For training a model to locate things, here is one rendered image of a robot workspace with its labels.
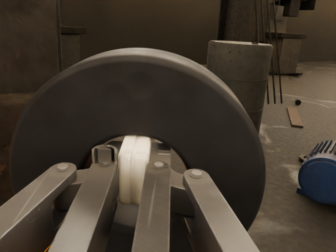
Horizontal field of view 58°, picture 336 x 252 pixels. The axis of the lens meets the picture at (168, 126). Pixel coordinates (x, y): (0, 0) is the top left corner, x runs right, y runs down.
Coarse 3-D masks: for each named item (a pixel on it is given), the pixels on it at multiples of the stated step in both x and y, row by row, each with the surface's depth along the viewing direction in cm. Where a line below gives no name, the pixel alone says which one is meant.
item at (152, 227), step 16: (144, 176) 14; (160, 176) 14; (144, 192) 13; (160, 192) 13; (144, 208) 12; (160, 208) 12; (144, 224) 11; (160, 224) 11; (144, 240) 10; (160, 240) 10
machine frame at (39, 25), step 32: (0, 0) 46; (32, 0) 49; (0, 32) 48; (32, 32) 50; (0, 64) 49; (32, 64) 52; (0, 96) 49; (0, 128) 47; (0, 160) 48; (0, 192) 49
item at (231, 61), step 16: (208, 48) 277; (224, 48) 257; (240, 48) 252; (256, 48) 252; (272, 48) 268; (208, 64) 277; (224, 64) 261; (240, 64) 256; (256, 64) 257; (224, 80) 264; (240, 80) 259; (256, 80) 262; (240, 96) 264; (256, 96) 268; (256, 112) 275; (256, 128) 283
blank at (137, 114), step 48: (144, 48) 18; (48, 96) 16; (96, 96) 16; (144, 96) 16; (192, 96) 16; (48, 144) 17; (96, 144) 17; (192, 144) 17; (240, 144) 17; (240, 192) 18
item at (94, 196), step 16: (96, 160) 15; (112, 160) 15; (96, 176) 14; (112, 176) 14; (80, 192) 12; (96, 192) 12; (80, 208) 11; (96, 208) 11; (112, 208) 15; (64, 224) 11; (80, 224) 11; (96, 224) 11; (64, 240) 10; (80, 240) 10; (96, 240) 11
